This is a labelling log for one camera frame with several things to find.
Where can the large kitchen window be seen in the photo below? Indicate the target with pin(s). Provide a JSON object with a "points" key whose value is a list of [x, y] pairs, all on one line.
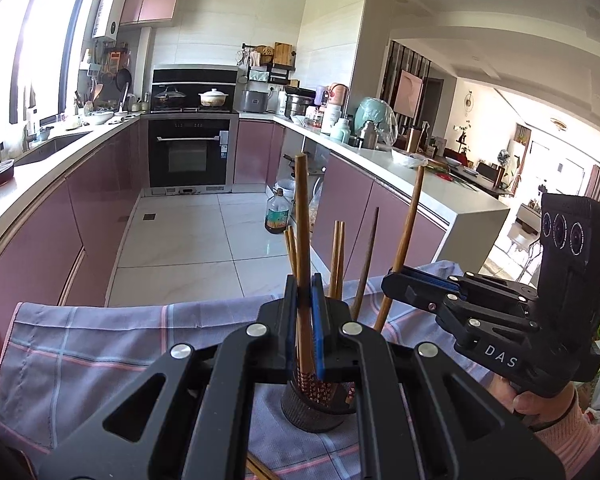
{"points": [[35, 50]]}

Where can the black wall storage rack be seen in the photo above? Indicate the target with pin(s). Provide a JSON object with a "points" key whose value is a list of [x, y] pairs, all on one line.
{"points": [[280, 72]]}

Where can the steel stockpot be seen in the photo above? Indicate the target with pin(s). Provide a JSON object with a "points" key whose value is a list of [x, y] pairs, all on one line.
{"points": [[297, 106]]}

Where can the black mesh utensil holder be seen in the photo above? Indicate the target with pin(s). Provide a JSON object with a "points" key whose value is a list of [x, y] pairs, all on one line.
{"points": [[310, 417]]}

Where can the plastic-wrapped white bowl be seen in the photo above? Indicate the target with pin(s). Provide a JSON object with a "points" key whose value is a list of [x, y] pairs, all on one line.
{"points": [[408, 159]]}

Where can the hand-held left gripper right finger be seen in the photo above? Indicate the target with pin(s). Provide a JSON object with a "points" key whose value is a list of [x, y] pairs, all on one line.
{"points": [[319, 330]]}

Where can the black range hood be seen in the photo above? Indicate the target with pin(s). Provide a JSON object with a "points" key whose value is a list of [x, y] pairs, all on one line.
{"points": [[192, 76]]}

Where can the pink base cabinets under window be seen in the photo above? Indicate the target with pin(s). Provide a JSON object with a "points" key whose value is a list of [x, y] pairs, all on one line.
{"points": [[55, 220]]}

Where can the white and mint bottle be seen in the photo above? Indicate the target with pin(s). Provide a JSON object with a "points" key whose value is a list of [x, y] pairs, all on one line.
{"points": [[340, 130]]}

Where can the pink wall picture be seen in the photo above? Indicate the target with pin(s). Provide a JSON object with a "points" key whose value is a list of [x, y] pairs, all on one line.
{"points": [[407, 92]]}

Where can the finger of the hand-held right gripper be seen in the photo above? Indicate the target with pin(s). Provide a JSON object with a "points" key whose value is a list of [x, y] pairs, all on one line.
{"points": [[415, 295], [432, 280]]}

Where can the wooden knife block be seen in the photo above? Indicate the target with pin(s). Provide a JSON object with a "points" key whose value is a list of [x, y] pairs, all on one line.
{"points": [[415, 140]]}

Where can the pink base cabinets with open shelf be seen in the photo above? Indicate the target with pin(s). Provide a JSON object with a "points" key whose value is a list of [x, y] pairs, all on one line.
{"points": [[380, 200]]}

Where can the dark wooden slat screen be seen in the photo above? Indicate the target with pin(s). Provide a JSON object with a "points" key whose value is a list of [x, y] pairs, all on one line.
{"points": [[395, 60]]}

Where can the black built-in oven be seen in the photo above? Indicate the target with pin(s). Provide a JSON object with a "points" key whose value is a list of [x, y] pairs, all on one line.
{"points": [[190, 155]]}

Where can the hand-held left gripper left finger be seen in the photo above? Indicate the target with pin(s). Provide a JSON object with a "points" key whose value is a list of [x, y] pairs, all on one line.
{"points": [[290, 320]]}

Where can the mint green plastic-wrapped appliance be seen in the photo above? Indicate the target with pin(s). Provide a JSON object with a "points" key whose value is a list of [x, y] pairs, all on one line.
{"points": [[375, 115]]}

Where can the white wall water heater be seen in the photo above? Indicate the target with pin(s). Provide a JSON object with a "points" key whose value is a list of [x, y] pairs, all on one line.
{"points": [[109, 10]]}

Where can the hanging kitchen utensil rack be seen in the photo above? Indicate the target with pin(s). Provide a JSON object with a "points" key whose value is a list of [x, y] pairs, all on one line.
{"points": [[112, 60]]}

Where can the wooden cutting board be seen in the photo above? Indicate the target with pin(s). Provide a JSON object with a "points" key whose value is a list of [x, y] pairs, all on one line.
{"points": [[283, 54]]}

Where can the wall clock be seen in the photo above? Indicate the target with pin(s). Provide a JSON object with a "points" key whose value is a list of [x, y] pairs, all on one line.
{"points": [[469, 101]]}

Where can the clear plastic bag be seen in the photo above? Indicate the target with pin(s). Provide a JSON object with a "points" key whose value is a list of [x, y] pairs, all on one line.
{"points": [[316, 202]]}

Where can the white vertical pipe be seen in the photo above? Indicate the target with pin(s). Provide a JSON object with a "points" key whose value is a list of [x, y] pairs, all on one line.
{"points": [[145, 70]]}

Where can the black hanging frying pan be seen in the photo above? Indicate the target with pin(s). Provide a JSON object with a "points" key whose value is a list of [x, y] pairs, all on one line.
{"points": [[123, 78]]}

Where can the white casserole pot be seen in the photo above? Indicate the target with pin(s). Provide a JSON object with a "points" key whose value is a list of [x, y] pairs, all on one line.
{"points": [[213, 98]]}

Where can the dark red bowl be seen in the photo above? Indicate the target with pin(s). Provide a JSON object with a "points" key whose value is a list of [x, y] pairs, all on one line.
{"points": [[1, 175]]}

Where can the pink thermos jug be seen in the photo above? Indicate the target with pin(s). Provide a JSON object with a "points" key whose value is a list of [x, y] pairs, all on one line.
{"points": [[337, 95]]}

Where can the stainless steel thermos bottle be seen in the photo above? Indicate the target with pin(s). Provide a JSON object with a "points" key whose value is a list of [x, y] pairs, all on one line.
{"points": [[369, 136]]}

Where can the person's right hand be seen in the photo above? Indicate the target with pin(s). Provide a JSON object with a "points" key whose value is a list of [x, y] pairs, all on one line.
{"points": [[540, 405]]}

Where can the black pot with glass lid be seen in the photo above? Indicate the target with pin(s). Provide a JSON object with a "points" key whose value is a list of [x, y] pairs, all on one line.
{"points": [[170, 97]]}

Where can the kitchen sink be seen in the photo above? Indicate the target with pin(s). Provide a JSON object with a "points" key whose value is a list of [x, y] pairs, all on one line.
{"points": [[50, 147]]}

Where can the blue-grey plaid tablecloth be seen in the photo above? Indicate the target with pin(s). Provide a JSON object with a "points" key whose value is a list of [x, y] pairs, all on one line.
{"points": [[105, 340]]}

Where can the silver rice cooker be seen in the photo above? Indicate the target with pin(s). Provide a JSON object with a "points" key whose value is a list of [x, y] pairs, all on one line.
{"points": [[255, 102]]}

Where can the cooking oil bottle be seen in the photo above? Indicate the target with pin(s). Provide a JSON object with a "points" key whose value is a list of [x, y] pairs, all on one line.
{"points": [[276, 217]]}

